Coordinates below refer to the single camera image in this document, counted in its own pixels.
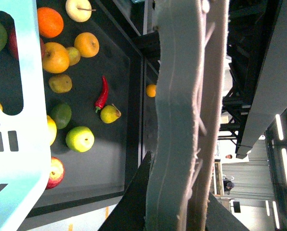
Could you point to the brown kiwi front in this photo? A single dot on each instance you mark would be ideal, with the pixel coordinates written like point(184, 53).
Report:
point(60, 83)

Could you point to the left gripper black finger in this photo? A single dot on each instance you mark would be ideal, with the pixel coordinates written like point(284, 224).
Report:
point(129, 213)

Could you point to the yellow green pear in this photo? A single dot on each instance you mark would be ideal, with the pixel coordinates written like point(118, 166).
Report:
point(110, 114)

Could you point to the red apple front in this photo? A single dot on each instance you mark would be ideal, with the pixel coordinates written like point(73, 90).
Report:
point(57, 173)

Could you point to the white pear back right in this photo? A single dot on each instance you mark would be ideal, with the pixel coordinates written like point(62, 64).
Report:
point(79, 10)

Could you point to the green apple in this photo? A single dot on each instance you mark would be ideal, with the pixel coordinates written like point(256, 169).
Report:
point(80, 139)

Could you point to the teal shopping basket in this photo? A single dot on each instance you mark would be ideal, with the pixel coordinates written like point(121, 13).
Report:
point(25, 155)

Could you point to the black fruit shelf tray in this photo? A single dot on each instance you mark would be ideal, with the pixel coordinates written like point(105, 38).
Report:
point(101, 174)

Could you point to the small orange tangerine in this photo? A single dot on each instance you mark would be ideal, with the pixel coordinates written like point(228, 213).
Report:
point(50, 22)

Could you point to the red chili pepper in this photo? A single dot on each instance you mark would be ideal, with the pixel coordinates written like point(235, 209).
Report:
point(100, 103)

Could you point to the yellow orange apple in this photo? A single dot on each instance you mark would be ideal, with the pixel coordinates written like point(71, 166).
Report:
point(56, 58)

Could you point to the dark green avocado front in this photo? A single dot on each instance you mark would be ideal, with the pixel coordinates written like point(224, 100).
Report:
point(61, 114)

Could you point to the red yellow apple middle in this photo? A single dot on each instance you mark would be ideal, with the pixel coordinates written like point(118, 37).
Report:
point(13, 48)

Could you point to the orange on neighbouring shelf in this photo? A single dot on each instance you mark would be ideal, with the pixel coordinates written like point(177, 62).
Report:
point(151, 90)

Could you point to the teal basket handle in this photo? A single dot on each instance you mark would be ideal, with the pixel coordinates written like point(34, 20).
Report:
point(193, 38)

